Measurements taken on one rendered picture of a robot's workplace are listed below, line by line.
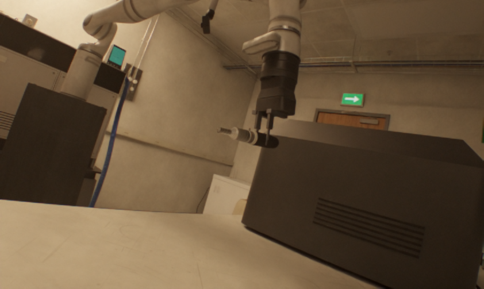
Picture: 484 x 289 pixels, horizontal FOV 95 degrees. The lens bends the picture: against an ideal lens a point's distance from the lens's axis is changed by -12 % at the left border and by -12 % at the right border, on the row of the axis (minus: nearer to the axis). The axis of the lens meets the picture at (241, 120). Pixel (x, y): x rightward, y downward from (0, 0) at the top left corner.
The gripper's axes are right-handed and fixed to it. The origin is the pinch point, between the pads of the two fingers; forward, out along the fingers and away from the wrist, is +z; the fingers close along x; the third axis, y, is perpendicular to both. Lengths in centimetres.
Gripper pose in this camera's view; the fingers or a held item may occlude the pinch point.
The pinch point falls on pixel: (260, 144)
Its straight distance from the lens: 47.0
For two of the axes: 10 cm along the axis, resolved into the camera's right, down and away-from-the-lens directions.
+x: -6.4, 0.3, 7.7
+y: 7.6, 2.1, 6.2
